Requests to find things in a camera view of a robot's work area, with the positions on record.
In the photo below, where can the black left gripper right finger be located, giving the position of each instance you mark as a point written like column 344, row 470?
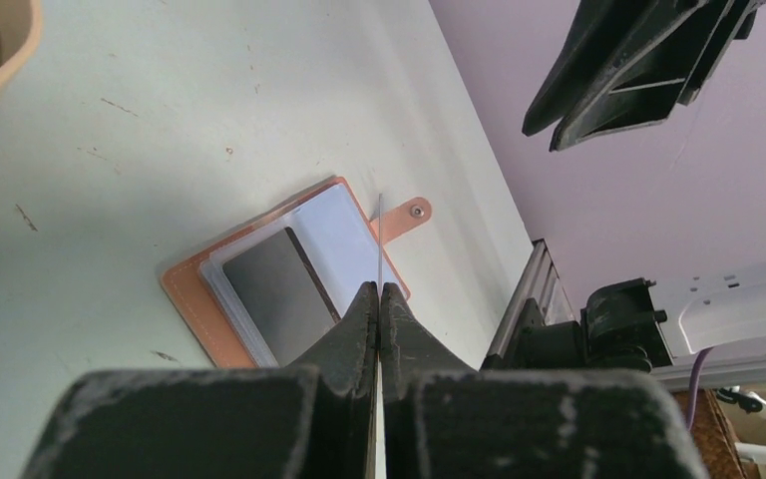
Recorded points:
column 444, row 419

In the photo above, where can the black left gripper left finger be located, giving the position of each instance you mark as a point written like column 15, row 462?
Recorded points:
column 312, row 418

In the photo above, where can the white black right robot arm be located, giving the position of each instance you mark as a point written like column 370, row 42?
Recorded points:
column 644, row 324

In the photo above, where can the beige oval card tray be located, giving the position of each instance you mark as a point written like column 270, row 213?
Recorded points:
column 21, row 27

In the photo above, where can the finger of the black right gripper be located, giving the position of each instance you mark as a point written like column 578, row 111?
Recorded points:
column 719, row 23
column 624, row 65

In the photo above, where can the pink leather card holder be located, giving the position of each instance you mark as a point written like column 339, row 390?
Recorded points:
column 339, row 239

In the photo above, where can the aluminium frame rail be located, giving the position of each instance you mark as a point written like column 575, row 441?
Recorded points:
column 539, row 299

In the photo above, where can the silver VIP card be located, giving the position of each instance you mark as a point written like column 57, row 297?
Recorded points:
column 379, row 231

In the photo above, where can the black card in holder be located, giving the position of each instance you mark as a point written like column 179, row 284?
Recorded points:
column 283, row 296

